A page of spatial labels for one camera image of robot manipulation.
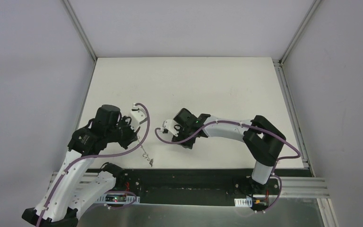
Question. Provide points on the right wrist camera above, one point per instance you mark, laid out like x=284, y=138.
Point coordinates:
x=171, y=126

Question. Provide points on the left white cable duct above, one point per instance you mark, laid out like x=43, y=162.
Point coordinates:
x=118, y=199

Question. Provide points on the white cable duct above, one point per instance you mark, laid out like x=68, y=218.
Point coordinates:
x=243, y=202
x=118, y=199

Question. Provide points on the keyring with black key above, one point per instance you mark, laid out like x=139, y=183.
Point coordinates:
x=145, y=155

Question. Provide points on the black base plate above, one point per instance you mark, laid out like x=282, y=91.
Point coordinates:
x=203, y=187

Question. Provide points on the right white cable duct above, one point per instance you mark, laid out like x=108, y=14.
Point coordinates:
x=243, y=202

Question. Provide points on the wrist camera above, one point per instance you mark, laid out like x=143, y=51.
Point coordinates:
x=171, y=126
x=137, y=117

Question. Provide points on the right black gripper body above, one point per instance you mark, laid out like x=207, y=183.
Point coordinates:
x=179, y=133

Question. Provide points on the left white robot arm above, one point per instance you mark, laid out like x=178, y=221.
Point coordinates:
x=62, y=206

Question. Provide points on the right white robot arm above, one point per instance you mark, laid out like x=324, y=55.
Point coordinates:
x=263, y=140

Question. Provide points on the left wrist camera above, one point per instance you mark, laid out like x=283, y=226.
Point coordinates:
x=137, y=117

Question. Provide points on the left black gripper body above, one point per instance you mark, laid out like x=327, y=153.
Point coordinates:
x=129, y=132

